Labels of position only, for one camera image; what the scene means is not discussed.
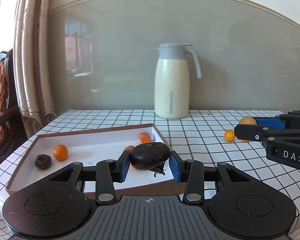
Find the tan longan fruit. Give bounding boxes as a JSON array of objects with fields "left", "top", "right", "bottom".
[{"left": 239, "top": 116, "right": 257, "bottom": 125}]

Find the dark round shrivelled fruit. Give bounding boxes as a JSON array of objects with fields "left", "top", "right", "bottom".
[{"left": 34, "top": 154, "right": 52, "bottom": 170}]

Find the orange tangerine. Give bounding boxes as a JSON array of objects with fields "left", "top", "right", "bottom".
[{"left": 53, "top": 144, "right": 68, "bottom": 161}]

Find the brownish carrot chunk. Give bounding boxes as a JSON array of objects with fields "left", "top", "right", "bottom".
[{"left": 124, "top": 145, "right": 135, "bottom": 152}]

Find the dark wrinkled fruit elongated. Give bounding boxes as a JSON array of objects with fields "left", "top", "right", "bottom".
[{"left": 129, "top": 142, "right": 171, "bottom": 177}]

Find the orange carrot chunk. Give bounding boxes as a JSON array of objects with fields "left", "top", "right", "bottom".
[{"left": 139, "top": 132, "right": 152, "bottom": 144}]

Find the checkered white tablecloth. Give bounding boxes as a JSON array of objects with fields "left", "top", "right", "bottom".
[{"left": 0, "top": 109, "right": 300, "bottom": 239}]

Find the brown cardboard box tray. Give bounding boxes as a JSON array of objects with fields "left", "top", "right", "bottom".
[{"left": 6, "top": 124, "right": 185, "bottom": 196}]

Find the wooden sofa with cushion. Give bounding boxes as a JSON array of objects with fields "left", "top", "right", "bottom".
[{"left": 0, "top": 50, "right": 27, "bottom": 164}]

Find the cream thermos jug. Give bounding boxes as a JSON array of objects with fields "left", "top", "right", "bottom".
[{"left": 154, "top": 43, "right": 202, "bottom": 119}]

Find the beige lace curtain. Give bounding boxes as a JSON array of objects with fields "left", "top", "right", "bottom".
[{"left": 13, "top": 0, "right": 56, "bottom": 137}]

